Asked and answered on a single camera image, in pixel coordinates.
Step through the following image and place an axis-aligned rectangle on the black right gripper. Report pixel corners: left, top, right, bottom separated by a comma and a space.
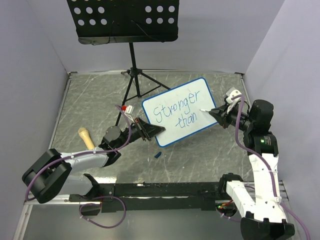
209, 101, 254, 132

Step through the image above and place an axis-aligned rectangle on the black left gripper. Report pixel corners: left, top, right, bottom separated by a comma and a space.
115, 116, 165, 150

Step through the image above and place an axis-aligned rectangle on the blue marker cap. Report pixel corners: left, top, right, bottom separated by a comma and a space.
154, 151, 162, 159

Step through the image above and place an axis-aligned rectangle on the blue framed whiteboard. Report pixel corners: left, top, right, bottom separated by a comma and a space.
141, 77, 217, 148

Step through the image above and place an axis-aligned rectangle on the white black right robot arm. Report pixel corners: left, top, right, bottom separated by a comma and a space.
208, 95, 295, 240

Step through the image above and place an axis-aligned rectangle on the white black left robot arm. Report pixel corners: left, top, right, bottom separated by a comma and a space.
21, 117, 165, 204

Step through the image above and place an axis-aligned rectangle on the wooden mallet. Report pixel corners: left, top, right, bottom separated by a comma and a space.
78, 127, 95, 150

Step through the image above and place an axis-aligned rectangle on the black music stand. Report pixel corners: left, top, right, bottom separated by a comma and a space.
66, 0, 183, 132

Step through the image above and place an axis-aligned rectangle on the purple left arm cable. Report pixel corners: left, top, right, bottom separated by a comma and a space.
24, 104, 133, 201

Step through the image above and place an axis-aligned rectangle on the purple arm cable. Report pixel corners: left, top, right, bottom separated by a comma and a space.
231, 94, 312, 240
24, 104, 133, 201

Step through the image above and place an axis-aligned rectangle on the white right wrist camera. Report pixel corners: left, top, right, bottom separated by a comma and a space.
224, 87, 242, 114

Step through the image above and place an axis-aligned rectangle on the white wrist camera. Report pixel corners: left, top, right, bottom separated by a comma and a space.
120, 104, 138, 123
224, 87, 242, 114

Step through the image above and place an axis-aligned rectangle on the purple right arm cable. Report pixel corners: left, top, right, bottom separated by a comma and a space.
231, 94, 312, 240

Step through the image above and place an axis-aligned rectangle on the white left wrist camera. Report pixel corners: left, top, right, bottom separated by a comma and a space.
120, 104, 138, 123

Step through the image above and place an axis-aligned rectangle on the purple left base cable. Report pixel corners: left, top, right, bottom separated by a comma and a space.
79, 196, 127, 228

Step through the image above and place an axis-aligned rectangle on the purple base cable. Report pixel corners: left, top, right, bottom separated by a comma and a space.
217, 197, 242, 224
79, 196, 127, 228

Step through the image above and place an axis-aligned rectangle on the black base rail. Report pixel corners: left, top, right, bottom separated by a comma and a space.
69, 182, 231, 213

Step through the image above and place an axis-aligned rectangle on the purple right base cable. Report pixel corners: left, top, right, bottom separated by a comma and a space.
217, 197, 242, 224

